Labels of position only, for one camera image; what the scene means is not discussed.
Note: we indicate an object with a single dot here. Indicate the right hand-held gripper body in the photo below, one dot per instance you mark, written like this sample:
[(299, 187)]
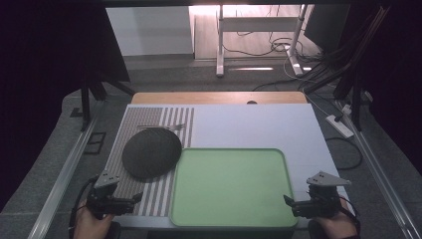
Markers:
[(320, 199)]

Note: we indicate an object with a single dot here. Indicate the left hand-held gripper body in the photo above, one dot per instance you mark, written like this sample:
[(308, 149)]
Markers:
[(105, 196)]

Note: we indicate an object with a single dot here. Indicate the person's right hand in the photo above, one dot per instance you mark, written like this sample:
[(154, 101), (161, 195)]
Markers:
[(340, 225)]

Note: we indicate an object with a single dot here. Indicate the person's left hand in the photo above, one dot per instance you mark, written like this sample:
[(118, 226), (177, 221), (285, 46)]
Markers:
[(89, 225)]

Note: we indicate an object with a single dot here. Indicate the black round plate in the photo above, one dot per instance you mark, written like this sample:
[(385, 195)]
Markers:
[(151, 153)]

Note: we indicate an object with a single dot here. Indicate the green tray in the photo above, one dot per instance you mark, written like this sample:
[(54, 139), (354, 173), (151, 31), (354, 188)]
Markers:
[(232, 187)]

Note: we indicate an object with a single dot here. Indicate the white power strip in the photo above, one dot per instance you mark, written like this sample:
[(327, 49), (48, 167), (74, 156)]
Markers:
[(339, 126)]

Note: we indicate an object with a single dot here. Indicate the grey striped placemat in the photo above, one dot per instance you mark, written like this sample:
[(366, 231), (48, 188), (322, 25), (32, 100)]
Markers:
[(139, 116)]

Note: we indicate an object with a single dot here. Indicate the black metal stand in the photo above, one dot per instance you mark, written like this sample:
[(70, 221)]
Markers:
[(85, 99), (356, 93)]

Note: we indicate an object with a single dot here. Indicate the white panel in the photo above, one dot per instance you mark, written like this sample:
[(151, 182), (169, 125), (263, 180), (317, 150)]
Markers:
[(149, 31)]

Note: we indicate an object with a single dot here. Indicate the aluminium floor rail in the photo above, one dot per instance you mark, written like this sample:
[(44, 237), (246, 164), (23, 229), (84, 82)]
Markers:
[(378, 166), (63, 179)]

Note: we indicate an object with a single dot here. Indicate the white desk frame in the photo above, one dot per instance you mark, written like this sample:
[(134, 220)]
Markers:
[(255, 24)]

